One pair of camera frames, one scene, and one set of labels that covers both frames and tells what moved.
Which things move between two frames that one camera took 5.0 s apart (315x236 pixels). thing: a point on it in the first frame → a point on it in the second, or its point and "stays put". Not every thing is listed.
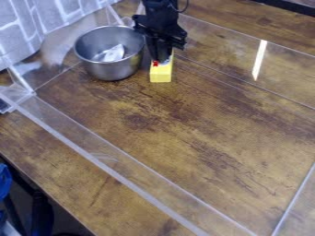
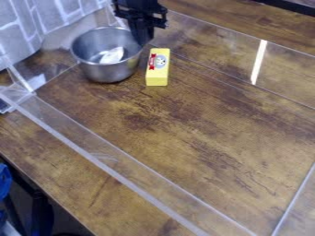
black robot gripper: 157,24 → 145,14
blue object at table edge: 6,182 stays put
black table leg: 41,215 stays put
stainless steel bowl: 110,50 stays put
